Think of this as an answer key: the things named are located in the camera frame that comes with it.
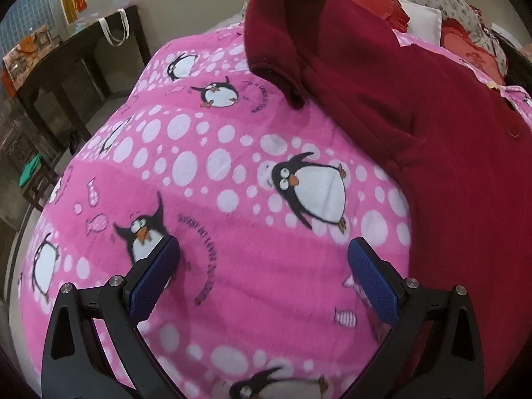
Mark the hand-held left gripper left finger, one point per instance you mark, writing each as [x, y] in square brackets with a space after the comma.
[153, 279]

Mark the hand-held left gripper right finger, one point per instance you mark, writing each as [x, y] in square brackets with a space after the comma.
[374, 283]

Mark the dark red garment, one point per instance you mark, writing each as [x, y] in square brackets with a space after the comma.
[415, 112]

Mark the pink penguin print blanket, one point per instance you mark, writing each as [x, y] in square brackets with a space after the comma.
[232, 237]

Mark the green cloth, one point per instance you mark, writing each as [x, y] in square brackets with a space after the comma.
[30, 170]

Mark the dark wooden table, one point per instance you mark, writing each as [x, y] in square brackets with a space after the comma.
[79, 62]

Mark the small red pillow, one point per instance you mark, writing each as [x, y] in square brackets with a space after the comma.
[469, 52]

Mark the dark headboard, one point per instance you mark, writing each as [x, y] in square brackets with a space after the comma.
[517, 66]

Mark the orange printed box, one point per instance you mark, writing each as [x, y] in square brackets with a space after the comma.
[29, 48]

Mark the white pillow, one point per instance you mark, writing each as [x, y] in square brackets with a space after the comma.
[419, 18]

